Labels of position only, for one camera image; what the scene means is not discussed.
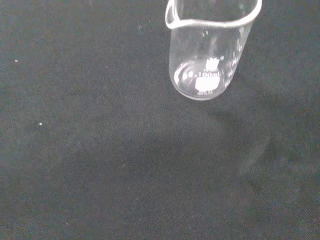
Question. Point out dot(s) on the black bench cloth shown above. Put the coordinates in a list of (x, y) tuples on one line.
[(125, 150)]

